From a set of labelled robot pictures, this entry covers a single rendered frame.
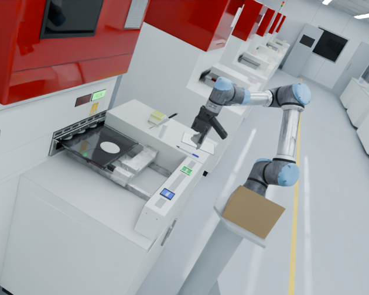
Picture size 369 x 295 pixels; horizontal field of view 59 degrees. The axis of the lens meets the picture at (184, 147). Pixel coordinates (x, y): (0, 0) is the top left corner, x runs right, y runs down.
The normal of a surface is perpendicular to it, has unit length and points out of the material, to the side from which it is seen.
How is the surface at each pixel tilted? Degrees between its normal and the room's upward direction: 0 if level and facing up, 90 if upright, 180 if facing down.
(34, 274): 90
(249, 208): 90
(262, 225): 90
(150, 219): 90
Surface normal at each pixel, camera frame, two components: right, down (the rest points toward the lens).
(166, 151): -0.32, 0.32
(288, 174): 0.51, 0.12
